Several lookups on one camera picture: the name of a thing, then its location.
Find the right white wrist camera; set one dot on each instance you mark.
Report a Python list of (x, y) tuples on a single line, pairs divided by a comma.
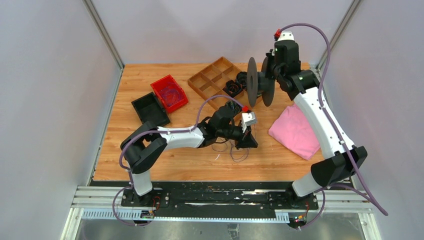
[(285, 36)]

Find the aluminium frame rail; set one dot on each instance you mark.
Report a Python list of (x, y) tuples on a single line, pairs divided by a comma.
[(91, 8)]

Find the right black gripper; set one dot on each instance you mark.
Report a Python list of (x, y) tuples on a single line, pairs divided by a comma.
[(270, 57)]

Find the wooden compartment tray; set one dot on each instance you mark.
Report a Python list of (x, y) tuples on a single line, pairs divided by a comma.
[(211, 80)]

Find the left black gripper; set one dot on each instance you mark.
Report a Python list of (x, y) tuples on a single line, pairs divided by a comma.
[(248, 141)]

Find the black cable spool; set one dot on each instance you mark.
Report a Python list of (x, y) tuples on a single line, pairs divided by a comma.
[(259, 82)]

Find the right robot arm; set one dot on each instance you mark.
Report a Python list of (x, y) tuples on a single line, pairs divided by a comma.
[(342, 158)]

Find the red plastic bin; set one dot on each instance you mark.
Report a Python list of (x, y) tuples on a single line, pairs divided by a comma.
[(170, 93)]

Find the pink cloth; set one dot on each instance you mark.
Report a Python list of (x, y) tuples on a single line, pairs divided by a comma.
[(293, 131)]

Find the rolled tie brown pattern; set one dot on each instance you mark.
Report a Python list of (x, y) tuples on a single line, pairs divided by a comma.
[(232, 88)]

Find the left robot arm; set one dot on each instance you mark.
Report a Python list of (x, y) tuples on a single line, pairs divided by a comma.
[(145, 145)]

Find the black plastic bin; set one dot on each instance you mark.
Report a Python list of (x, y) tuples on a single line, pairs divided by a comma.
[(150, 109)]

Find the rolled black tie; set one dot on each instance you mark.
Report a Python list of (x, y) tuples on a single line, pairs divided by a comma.
[(241, 79)]

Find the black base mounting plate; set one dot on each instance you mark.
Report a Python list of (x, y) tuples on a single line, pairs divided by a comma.
[(220, 199)]

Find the rolled green floral tie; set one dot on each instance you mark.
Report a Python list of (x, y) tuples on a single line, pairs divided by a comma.
[(234, 107)]

